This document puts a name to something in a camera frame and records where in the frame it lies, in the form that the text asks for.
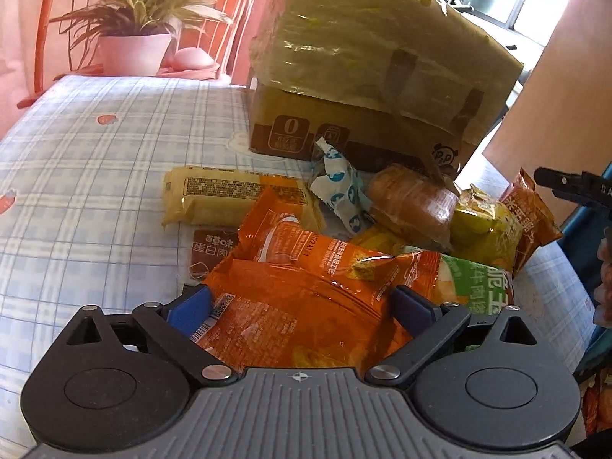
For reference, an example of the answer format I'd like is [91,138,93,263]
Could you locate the brown cardboard box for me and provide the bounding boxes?
[246,0,524,183]

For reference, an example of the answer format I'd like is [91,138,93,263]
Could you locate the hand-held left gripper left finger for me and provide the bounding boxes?
[66,284,239,388]

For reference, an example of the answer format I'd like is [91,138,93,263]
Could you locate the large orange snack packet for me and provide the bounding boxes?
[194,257,417,370]

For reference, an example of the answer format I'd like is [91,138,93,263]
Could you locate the green snack packet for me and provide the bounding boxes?
[397,246,516,317]

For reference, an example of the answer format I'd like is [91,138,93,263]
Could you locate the orange snack bag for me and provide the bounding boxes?
[581,370,612,436]

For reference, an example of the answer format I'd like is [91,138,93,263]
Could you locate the small orange snack packet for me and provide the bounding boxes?
[500,167,563,279]

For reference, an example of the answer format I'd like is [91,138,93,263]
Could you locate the white and blue snack wrapper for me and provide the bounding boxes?
[308,138,378,236]

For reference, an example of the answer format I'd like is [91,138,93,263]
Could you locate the plaid tablecloth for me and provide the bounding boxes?
[0,74,598,459]

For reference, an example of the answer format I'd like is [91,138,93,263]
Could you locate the orange packet with red stripe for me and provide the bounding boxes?
[236,186,422,292]

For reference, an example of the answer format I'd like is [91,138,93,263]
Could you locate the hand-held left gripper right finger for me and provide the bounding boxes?
[366,285,539,388]

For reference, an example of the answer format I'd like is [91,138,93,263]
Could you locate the small brown snack packet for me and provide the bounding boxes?
[189,228,247,282]

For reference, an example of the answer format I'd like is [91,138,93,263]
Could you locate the bread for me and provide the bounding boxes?
[366,163,462,250]

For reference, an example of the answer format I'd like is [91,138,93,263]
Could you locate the wooden board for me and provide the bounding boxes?
[482,12,612,230]

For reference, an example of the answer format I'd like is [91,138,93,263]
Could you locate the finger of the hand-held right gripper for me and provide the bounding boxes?
[534,167,596,200]

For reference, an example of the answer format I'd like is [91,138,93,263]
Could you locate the long yellow snack packet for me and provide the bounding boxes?
[161,165,327,233]

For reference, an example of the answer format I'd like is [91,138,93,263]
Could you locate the person's right hand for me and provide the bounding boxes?
[592,236,612,326]

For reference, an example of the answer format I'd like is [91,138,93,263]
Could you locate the yellow packet under bread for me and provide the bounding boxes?
[351,227,407,255]

